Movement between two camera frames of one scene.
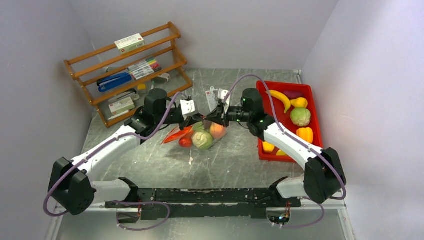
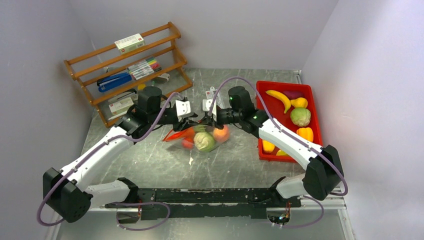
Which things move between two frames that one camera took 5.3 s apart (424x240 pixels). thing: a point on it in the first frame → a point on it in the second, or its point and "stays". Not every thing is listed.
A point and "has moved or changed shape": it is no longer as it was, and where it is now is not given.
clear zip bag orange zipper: [201, 135] stays
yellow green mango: [281, 153] stays
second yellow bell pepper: [268, 147] stays
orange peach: [217, 131] has moved or changed shape
